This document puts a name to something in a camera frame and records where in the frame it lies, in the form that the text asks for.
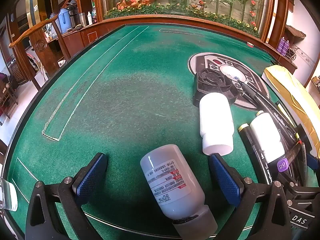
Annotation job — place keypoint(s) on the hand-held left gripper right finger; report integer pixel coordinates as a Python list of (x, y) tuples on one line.
[(225, 180)]

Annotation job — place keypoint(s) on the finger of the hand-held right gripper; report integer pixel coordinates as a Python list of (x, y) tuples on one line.
[(313, 160), (304, 137)]

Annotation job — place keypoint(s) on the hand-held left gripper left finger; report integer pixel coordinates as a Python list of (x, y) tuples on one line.
[(90, 177)]

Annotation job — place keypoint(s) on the slim black pen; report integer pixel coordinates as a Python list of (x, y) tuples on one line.
[(287, 131)]

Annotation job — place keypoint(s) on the black marker with purple cap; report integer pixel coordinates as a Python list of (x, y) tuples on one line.
[(282, 166)]

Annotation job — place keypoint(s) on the slim white bottle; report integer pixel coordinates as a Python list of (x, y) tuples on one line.
[(265, 135)]

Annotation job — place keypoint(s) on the black marker with cream caps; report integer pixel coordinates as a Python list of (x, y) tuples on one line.
[(252, 150)]

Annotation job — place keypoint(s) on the yellow satin lined box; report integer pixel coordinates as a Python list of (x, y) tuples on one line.
[(295, 90)]

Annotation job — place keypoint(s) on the thick black pen white end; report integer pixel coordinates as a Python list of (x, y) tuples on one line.
[(265, 102)]

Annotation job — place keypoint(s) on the grey bottle with printed label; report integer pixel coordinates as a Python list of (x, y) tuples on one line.
[(170, 180)]

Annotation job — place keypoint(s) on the wide white plastic bottle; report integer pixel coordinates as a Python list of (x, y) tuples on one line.
[(216, 120)]

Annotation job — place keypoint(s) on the translucent white container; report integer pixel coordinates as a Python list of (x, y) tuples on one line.
[(8, 195)]

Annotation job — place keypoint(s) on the carved root wood decor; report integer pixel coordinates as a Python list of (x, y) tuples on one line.
[(296, 32)]

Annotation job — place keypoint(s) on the small red white object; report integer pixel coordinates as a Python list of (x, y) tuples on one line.
[(250, 44)]

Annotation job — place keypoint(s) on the dark wooden chair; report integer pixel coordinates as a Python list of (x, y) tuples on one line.
[(6, 95)]

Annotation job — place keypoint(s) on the round table control panel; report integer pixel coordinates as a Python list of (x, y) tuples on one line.
[(212, 60)]

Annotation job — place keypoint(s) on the pale blue thermos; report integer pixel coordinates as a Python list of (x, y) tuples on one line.
[(51, 31)]

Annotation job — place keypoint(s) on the steel cup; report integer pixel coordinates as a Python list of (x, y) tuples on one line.
[(82, 20)]

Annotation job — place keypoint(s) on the small white lotion bottle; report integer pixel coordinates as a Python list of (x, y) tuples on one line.
[(89, 18)]

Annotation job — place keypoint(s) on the steel thermos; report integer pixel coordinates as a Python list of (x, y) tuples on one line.
[(74, 17)]

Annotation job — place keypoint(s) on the dark glass bottle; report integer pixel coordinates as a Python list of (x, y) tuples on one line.
[(94, 15)]

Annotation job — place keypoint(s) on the artificial flower bamboo display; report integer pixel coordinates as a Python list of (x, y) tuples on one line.
[(187, 0)]

